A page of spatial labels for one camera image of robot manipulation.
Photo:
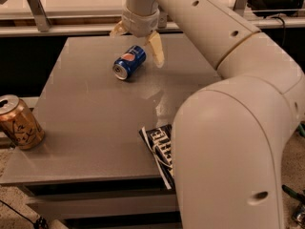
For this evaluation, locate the grey drawer cabinet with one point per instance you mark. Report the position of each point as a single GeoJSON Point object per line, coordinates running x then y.
{"type": "Point", "coordinates": [92, 163]}

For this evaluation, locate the blue potato chip bag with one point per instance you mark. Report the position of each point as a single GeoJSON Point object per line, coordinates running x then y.
{"type": "Point", "coordinates": [158, 141]}

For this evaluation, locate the green handled tool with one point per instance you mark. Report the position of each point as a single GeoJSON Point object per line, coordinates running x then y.
{"type": "Point", "coordinates": [299, 214]}

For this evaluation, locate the orange soda can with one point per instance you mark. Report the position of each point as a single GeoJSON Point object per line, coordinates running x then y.
{"type": "Point", "coordinates": [18, 122]}

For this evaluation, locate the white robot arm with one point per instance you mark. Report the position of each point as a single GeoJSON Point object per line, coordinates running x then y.
{"type": "Point", "coordinates": [228, 138]}

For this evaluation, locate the blue pepsi can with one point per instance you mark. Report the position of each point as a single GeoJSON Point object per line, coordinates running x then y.
{"type": "Point", "coordinates": [124, 66]}

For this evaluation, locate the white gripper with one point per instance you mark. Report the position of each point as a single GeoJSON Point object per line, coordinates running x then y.
{"type": "Point", "coordinates": [140, 24]}

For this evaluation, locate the left metal rail bracket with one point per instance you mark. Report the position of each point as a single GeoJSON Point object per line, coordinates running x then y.
{"type": "Point", "coordinates": [41, 20]}

